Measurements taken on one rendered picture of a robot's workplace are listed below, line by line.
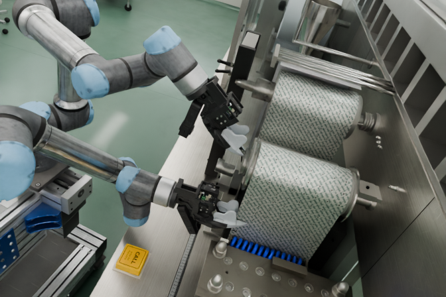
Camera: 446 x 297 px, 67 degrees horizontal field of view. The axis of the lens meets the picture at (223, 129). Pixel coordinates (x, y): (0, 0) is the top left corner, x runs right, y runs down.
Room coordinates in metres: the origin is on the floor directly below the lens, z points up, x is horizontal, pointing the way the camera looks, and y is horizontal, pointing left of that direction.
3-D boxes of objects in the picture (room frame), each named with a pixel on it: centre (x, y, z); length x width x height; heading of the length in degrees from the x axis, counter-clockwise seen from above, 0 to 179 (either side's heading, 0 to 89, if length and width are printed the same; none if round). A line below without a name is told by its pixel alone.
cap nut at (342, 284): (0.52, -0.41, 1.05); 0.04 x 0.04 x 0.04
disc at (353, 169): (0.66, -0.35, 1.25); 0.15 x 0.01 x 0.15; 177
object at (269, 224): (0.60, -0.22, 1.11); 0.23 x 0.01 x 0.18; 87
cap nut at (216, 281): (0.45, -0.09, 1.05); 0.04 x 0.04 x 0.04
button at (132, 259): (0.52, 0.15, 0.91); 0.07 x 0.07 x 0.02; 87
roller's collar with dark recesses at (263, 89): (0.92, -0.09, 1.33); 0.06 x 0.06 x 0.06; 87
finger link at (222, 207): (0.63, -0.09, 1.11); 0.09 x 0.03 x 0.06; 88
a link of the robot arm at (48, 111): (0.87, 0.65, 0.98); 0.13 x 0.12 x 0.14; 146
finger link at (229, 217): (0.59, -0.08, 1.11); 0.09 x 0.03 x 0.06; 86
